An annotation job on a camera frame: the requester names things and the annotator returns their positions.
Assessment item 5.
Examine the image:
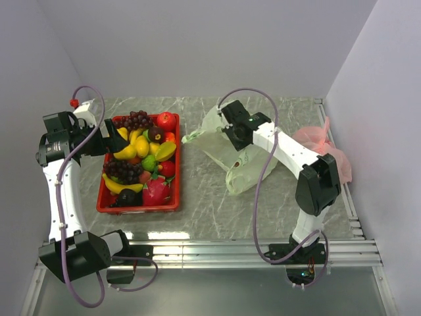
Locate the purple grape bunch top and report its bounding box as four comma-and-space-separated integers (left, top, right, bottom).
112, 111, 153, 132

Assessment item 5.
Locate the red fake apple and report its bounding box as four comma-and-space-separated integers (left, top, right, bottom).
157, 111, 176, 132

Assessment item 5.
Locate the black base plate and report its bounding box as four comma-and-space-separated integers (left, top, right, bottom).
264, 240, 330, 289
106, 245, 153, 286

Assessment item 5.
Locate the green avocado print plastic bag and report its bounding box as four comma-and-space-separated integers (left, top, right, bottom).
182, 106, 269, 196

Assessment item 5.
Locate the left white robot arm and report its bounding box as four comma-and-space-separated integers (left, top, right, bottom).
36, 111, 133, 282

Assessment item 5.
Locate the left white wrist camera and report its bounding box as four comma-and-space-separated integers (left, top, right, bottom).
73, 100, 99, 127

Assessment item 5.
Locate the dark fake mangosteen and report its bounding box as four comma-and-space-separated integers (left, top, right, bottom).
147, 126, 165, 144

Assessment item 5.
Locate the pink fake dragon fruit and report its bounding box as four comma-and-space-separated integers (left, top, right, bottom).
142, 176, 170, 206

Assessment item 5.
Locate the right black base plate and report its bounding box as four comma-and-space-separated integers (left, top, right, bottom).
264, 240, 330, 289

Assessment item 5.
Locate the purple grape bunch middle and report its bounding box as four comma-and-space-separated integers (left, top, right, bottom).
103, 160, 143, 185

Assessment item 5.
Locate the pink plastic bag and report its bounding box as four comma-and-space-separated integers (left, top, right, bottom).
292, 117, 353, 184

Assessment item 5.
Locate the red plastic crate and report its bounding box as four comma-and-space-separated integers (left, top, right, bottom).
96, 112, 181, 215

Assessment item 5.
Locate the purple grape bunch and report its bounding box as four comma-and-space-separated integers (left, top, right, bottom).
112, 111, 153, 132
103, 160, 143, 185

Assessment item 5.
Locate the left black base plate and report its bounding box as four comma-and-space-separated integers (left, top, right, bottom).
106, 245, 153, 286

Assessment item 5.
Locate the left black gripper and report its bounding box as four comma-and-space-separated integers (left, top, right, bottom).
71, 118, 128, 157

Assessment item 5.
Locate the yellow fake lemon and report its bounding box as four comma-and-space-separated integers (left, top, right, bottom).
135, 136, 149, 158

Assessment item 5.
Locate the aluminium rail frame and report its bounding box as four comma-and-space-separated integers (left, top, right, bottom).
19, 97, 399, 316

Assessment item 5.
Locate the yellow fake banana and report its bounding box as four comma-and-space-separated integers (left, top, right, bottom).
102, 173, 143, 194

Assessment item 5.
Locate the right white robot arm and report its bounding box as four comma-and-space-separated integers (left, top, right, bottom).
218, 101, 341, 263

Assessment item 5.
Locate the dark blue grape bunch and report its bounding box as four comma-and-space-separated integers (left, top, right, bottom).
109, 189, 143, 207

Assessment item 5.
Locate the green fake lime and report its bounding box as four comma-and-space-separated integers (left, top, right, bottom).
141, 155, 157, 172

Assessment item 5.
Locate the yellow fake starfruit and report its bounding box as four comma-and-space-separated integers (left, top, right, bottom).
155, 142, 177, 162

